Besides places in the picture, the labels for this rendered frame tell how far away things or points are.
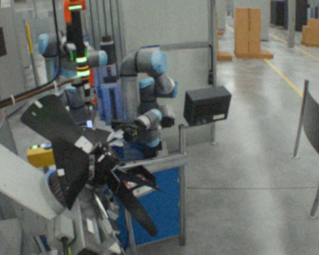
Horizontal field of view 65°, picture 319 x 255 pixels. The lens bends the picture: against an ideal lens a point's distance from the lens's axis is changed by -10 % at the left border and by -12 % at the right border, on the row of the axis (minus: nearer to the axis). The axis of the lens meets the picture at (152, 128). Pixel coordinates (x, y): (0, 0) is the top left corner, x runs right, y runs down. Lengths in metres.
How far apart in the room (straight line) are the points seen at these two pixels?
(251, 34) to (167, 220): 7.69
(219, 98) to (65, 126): 0.91
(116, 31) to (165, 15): 1.15
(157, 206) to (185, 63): 1.76
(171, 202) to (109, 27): 1.27
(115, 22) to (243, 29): 7.34
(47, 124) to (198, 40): 2.36
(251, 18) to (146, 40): 6.38
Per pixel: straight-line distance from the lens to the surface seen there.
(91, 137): 1.31
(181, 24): 3.07
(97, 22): 1.95
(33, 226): 1.18
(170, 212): 2.01
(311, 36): 13.16
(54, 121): 1.10
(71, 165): 0.86
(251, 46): 9.17
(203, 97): 1.59
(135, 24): 2.92
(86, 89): 1.07
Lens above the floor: 1.76
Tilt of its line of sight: 26 degrees down
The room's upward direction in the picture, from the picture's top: 4 degrees counter-clockwise
